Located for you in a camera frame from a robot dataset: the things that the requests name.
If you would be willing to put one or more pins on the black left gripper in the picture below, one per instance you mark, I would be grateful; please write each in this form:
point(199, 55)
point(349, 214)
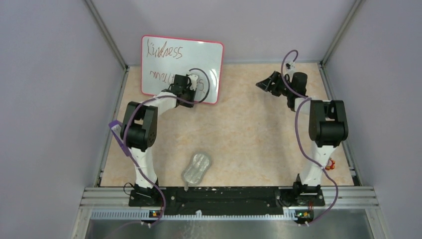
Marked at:
point(192, 92)

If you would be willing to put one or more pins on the red toy block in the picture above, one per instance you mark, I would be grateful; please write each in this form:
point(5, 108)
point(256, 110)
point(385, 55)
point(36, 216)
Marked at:
point(330, 164)

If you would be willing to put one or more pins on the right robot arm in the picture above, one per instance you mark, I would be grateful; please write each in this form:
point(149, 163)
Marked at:
point(327, 127)

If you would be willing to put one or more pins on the silver mesh eraser sponge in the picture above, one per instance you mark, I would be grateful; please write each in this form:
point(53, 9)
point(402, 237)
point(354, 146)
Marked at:
point(195, 171)

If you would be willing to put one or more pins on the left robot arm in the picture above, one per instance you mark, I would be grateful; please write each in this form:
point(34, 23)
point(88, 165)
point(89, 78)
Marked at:
point(139, 127)

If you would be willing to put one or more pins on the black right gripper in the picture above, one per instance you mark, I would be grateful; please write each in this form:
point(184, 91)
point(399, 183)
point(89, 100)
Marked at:
point(275, 78)

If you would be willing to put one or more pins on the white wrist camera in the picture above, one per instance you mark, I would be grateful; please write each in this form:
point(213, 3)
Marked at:
point(193, 82)
point(290, 66)

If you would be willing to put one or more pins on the aluminium frame rail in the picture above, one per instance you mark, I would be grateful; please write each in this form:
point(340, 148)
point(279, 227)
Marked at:
point(345, 212)

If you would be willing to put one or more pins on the purple box holder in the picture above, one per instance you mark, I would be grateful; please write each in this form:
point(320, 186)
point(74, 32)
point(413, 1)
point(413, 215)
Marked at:
point(115, 127)

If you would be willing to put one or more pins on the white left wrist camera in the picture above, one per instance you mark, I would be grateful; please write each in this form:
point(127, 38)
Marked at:
point(193, 82)

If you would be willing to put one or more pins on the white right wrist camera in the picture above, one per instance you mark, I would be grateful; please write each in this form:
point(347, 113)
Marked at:
point(290, 66)

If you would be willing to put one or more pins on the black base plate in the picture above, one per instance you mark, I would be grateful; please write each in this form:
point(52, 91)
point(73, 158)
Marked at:
point(226, 201)

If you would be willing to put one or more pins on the pink-framed whiteboard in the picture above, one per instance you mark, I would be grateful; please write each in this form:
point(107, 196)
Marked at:
point(162, 58)

